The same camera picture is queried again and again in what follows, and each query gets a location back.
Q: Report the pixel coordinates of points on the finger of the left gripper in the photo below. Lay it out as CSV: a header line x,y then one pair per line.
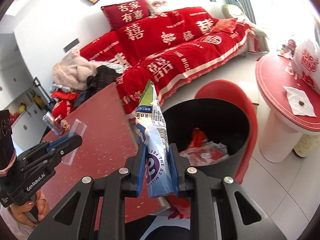
x,y
64,143
48,155

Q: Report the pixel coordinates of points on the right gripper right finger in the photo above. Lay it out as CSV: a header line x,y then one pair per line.
x,y
220,208

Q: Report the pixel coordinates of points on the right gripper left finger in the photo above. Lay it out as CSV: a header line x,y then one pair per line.
x,y
95,210

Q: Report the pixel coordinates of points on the clear plastic bag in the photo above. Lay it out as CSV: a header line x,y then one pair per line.
x,y
73,142

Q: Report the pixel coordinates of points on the red dotted plastic bag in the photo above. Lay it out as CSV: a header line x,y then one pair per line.
x,y
202,152

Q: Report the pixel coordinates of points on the blue a2 milk pouch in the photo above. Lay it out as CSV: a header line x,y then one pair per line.
x,y
152,132

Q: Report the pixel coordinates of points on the black round trash bin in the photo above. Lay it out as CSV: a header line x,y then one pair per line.
x,y
221,121

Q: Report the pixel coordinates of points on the person left hand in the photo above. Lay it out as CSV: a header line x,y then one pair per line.
x,y
20,212

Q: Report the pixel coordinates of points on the red can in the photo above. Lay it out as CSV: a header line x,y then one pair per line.
x,y
62,123

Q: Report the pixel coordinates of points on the silver drink can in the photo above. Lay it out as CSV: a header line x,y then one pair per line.
x,y
49,120

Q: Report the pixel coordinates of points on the black upright vacuum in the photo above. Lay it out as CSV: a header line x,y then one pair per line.
x,y
51,102

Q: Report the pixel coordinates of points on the white sideboard cabinet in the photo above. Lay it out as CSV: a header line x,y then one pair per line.
x,y
26,112

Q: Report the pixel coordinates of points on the pink fluffy coat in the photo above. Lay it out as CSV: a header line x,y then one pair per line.
x,y
73,70

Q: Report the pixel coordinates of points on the black clothing pile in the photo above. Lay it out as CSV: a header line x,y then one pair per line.
x,y
104,77

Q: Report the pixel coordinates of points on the red curved stool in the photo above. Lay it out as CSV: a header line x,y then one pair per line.
x,y
230,92

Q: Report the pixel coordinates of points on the red round coffee table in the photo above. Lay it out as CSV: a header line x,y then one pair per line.
x,y
283,130

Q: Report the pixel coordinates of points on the red covered sofa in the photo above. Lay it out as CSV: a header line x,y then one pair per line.
x,y
171,49

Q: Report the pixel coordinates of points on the red square pillow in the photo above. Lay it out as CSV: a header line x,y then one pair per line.
x,y
122,14

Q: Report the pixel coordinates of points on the white napkin on table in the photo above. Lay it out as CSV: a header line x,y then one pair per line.
x,y
299,102

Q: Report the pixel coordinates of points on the white printed cushion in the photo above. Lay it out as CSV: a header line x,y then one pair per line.
x,y
158,6

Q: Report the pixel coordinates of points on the small red embroidered cushion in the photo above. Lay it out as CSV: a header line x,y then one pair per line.
x,y
227,25

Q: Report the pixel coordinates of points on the white plastic shopping bag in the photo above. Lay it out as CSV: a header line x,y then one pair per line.
x,y
305,63

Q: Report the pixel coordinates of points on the black camera box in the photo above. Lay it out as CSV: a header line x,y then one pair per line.
x,y
7,150

